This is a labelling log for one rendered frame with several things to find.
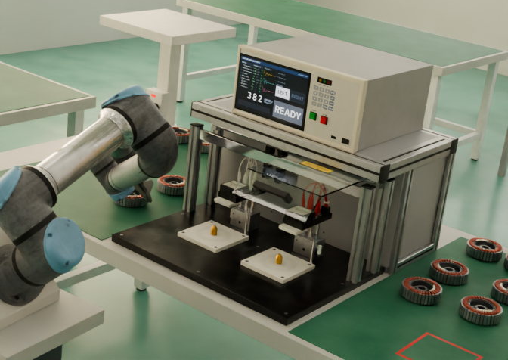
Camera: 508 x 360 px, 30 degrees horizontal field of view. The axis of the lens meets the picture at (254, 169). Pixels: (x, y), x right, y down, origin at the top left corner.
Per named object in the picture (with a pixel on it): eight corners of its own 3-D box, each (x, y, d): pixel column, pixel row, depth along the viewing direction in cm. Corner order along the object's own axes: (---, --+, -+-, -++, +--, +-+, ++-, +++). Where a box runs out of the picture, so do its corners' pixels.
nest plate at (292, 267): (283, 283, 256) (283, 280, 256) (240, 265, 265) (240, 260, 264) (314, 268, 267) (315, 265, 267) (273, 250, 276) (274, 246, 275)
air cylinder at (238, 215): (248, 231, 286) (250, 215, 285) (229, 224, 291) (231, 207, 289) (258, 228, 290) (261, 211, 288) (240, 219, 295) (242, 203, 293)
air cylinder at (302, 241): (313, 259, 273) (315, 242, 271) (292, 250, 277) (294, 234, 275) (323, 255, 277) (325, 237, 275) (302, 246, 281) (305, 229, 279)
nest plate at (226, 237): (215, 253, 270) (215, 249, 269) (177, 235, 278) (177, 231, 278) (249, 240, 281) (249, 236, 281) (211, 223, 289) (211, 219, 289)
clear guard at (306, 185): (305, 222, 237) (308, 200, 235) (231, 193, 250) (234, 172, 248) (373, 194, 261) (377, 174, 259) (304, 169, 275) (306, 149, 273)
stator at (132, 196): (135, 211, 297) (137, 200, 295) (106, 202, 301) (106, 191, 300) (154, 201, 306) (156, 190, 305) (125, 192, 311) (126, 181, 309)
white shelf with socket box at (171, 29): (162, 159, 345) (172, 36, 329) (93, 132, 365) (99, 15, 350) (224, 143, 371) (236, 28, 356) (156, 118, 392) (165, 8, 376)
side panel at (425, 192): (391, 274, 274) (409, 171, 263) (382, 271, 276) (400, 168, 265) (437, 249, 295) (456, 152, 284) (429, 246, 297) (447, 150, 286)
